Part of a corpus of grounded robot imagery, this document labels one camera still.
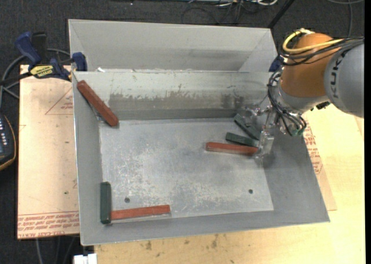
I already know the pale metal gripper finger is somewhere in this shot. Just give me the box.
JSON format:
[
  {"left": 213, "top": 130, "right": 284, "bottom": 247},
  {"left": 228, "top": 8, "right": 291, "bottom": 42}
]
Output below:
[
  {"left": 265, "top": 135, "right": 275, "bottom": 166},
  {"left": 259, "top": 131, "right": 268, "bottom": 158}
]

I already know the dark green flat block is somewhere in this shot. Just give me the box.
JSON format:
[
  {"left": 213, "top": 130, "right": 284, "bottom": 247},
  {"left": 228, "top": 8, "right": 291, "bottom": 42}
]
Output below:
[
  {"left": 99, "top": 181, "right": 112, "bottom": 225},
  {"left": 233, "top": 113, "right": 262, "bottom": 141},
  {"left": 225, "top": 131, "right": 260, "bottom": 148}
]

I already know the red-brown flat block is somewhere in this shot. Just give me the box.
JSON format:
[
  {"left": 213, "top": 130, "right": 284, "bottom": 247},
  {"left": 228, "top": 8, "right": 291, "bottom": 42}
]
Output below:
[
  {"left": 110, "top": 204, "right": 172, "bottom": 221},
  {"left": 205, "top": 141, "right": 259, "bottom": 157},
  {"left": 76, "top": 79, "right": 120, "bottom": 127}
]

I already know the grey metal bin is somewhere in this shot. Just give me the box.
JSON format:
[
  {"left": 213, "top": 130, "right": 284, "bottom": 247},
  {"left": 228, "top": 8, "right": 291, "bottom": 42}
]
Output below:
[{"left": 68, "top": 19, "right": 330, "bottom": 247}]

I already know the brown cardboard board red print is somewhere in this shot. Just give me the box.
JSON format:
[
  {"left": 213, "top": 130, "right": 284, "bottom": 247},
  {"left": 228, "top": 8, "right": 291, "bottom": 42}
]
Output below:
[{"left": 17, "top": 64, "right": 339, "bottom": 240}]

